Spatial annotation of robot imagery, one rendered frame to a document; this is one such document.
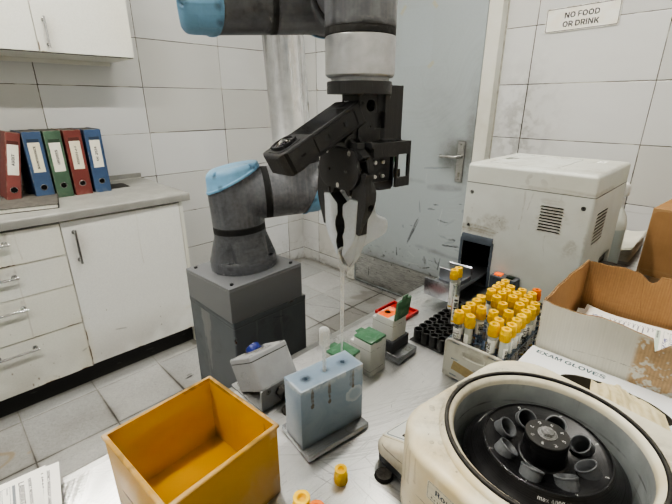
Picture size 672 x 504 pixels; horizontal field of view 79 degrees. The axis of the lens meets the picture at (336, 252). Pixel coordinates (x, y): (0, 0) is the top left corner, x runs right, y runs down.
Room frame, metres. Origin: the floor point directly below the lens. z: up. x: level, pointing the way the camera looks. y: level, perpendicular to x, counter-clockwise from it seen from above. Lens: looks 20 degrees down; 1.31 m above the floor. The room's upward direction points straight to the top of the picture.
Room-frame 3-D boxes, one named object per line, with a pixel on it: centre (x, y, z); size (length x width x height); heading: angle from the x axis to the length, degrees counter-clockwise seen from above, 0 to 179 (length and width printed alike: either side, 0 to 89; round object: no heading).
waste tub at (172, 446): (0.34, 0.16, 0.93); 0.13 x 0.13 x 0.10; 50
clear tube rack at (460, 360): (0.61, -0.29, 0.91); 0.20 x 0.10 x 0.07; 135
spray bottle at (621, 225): (1.08, -0.75, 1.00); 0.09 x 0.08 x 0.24; 45
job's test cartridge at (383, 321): (0.65, -0.10, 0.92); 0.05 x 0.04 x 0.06; 46
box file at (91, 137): (2.17, 1.29, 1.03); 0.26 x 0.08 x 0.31; 44
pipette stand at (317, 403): (0.45, 0.02, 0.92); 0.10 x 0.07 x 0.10; 127
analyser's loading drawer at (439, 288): (0.89, -0.30, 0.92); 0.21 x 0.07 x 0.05; 135
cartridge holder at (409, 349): (0.65, -0.10, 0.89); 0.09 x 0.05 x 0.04; 46
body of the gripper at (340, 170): (0.48, -0.03, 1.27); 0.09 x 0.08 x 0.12; 127
